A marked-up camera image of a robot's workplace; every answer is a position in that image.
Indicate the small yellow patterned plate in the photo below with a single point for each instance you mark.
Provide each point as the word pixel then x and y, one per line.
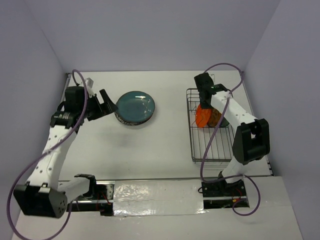
pixel 214 118

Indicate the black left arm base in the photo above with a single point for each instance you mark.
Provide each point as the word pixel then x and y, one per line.
pixel 104 193

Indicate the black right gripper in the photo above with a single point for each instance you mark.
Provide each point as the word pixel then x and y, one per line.
pixel 204 105

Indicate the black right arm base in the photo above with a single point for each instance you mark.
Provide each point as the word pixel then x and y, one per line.
pixel 223 189

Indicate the small orange plate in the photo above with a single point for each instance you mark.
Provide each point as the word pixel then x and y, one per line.
pixel 202 116

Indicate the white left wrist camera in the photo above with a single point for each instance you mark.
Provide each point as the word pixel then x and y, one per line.
pixel 89 83

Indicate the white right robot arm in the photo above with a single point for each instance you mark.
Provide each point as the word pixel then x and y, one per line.
pixel 252 137

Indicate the aluminium table edge rail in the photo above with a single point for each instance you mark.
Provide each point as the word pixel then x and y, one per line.
pixel 48 168

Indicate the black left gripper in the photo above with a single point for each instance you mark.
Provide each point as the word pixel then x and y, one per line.
pixel 103 109

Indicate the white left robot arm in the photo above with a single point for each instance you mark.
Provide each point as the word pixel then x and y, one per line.
pixel 42 195

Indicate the small teal patterned plate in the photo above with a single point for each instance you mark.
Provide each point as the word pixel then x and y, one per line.
pixel 224 123

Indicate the grey wire dish rack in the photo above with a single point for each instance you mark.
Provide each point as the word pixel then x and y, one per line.
pixel 220 150

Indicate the silver foil tape sheet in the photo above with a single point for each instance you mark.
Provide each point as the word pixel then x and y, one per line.
pixel 157 198

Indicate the large teal glazed plate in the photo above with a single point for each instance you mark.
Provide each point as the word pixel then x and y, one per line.
pixel 131 105

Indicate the blue floral pattern plate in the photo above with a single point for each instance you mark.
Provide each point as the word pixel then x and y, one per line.
pixel 129 123

